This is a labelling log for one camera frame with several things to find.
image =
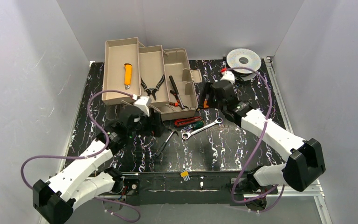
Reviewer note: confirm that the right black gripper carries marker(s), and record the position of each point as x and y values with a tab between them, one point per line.
209	96

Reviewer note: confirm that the red utility knife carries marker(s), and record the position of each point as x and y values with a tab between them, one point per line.
187	121

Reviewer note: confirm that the green stubby screwdriver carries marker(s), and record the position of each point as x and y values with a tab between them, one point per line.
197	125

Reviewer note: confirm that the aluminium frame rail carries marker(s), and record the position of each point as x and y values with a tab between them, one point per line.
57	198

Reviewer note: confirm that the yellow utility knife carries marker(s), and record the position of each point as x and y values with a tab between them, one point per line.
127	75

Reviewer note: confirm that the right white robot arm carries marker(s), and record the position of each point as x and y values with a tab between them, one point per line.
304	159

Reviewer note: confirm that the orange handled pliers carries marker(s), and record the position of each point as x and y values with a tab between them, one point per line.
177	103

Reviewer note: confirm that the yellow black screwdriver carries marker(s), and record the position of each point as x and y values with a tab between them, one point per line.
176	91

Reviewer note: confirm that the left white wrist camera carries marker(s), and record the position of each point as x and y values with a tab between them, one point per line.
142	103

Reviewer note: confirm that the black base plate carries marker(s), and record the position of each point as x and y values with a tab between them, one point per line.
204	187

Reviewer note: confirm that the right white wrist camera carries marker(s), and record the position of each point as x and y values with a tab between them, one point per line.
227	75

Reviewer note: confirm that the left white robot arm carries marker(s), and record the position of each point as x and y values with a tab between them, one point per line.
57	198

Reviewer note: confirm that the beige plastic tool box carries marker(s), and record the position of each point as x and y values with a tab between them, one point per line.
150	63

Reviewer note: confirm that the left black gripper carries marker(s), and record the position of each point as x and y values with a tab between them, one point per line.
154	122

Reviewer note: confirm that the silver combination wrench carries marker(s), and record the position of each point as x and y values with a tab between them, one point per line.
187	135

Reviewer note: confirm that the orange hex key set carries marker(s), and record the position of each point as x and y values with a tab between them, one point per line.
203	105

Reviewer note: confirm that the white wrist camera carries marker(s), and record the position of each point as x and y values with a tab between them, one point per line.
227	75
142	103

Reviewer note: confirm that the black handled hammer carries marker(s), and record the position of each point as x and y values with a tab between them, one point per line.
162	147

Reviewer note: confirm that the black grey wire stripper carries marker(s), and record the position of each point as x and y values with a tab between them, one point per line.
152	91

